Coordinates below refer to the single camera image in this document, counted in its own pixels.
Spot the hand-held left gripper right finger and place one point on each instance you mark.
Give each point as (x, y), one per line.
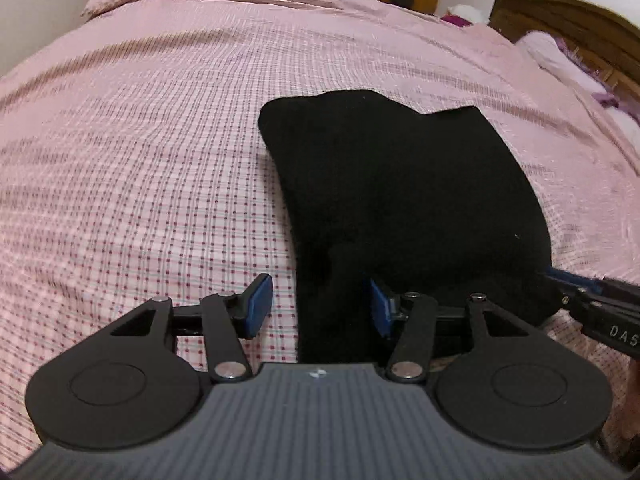
(380, 310)

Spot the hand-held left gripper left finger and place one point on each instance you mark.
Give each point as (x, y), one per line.
(257, 305)

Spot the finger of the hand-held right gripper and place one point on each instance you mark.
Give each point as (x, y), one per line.
(562, 276)

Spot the black knit garment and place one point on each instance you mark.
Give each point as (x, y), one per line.
(400, 185)

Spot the person's right forearm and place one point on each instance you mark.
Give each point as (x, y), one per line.
(629, 410)

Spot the pink plaid bed cover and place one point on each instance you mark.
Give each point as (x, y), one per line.
(125, 160)

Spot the white pillow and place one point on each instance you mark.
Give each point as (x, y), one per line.
(555, 57)

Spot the wooden headboard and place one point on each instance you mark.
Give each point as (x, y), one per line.
(575, 20)

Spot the magenta cloth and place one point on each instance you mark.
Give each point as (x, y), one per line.
(457, 21)

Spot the white plush toy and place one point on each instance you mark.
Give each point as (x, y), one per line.
(465, 12)

